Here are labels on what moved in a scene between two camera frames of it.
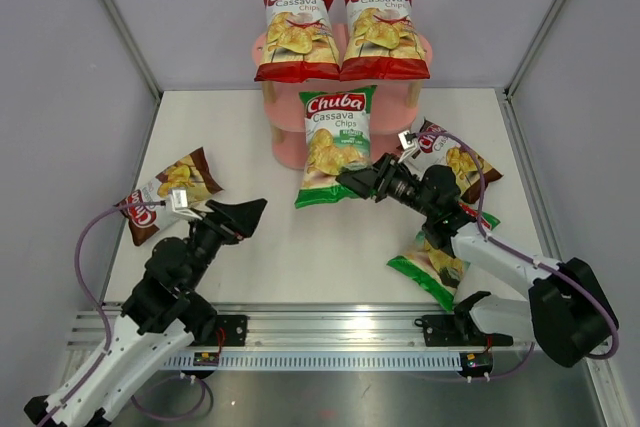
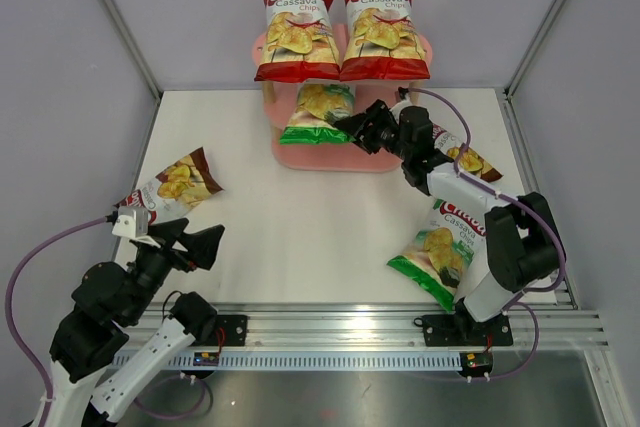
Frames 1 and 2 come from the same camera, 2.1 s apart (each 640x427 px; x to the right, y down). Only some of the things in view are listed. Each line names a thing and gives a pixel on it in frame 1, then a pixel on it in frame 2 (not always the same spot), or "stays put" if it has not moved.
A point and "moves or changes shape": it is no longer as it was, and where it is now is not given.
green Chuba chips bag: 432,269 stays put
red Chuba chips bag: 384,39 stays put
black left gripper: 234,219 -> 201,246
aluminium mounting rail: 302,327 stays put
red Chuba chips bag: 300,45 stays put
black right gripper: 378,178 -> 359,129
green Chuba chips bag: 337,137 moves or changes shape
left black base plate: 234,328 stays put
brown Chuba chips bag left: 193,173 stays put
